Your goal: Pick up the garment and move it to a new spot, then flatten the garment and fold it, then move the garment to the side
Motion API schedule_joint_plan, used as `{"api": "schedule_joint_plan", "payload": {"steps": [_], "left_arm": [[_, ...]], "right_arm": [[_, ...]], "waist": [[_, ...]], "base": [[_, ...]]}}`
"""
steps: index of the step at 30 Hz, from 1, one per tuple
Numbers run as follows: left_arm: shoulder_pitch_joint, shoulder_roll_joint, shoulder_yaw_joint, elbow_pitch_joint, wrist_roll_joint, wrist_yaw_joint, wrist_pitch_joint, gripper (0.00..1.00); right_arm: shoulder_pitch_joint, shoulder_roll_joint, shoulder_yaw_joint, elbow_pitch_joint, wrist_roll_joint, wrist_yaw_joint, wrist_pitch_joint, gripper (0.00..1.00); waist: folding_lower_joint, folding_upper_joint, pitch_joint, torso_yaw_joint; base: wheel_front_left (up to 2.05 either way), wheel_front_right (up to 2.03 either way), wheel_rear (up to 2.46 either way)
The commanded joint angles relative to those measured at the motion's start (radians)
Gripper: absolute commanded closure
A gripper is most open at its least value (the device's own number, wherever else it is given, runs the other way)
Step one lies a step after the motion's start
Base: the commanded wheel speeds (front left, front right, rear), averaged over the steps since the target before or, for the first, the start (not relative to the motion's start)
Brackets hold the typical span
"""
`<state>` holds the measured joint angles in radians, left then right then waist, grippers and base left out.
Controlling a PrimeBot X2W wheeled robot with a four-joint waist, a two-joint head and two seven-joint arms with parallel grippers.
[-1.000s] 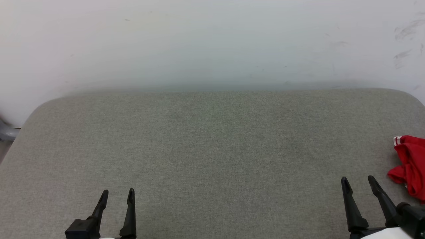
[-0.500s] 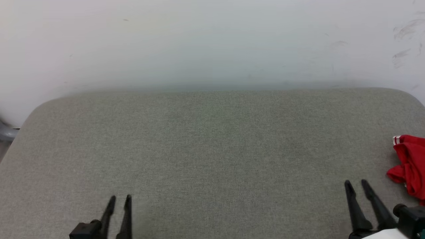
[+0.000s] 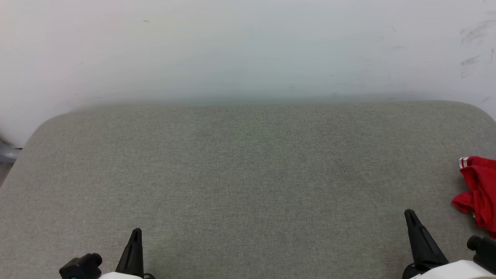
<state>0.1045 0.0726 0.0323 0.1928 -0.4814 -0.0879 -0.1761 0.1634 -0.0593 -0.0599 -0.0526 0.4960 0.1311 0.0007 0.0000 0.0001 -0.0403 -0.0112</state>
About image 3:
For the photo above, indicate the grey metal furniture frame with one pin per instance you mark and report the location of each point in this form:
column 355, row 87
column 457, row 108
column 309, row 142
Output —
column 7, row 153

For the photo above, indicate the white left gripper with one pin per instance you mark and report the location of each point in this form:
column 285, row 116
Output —
column 120, row 276

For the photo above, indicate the red white basketball jersey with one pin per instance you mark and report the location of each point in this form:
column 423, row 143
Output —
column 482, row 190

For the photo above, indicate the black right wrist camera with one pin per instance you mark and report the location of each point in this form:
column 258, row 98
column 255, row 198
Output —
column 484, row 252

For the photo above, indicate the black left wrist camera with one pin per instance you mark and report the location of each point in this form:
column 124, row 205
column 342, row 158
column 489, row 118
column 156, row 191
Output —
column 81, row 267

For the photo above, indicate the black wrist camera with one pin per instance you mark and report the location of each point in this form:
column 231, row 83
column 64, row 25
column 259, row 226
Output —
column 484, row 252
column 81, row 267

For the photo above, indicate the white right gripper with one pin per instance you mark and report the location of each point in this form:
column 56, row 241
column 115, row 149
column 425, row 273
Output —
column 457, row 272

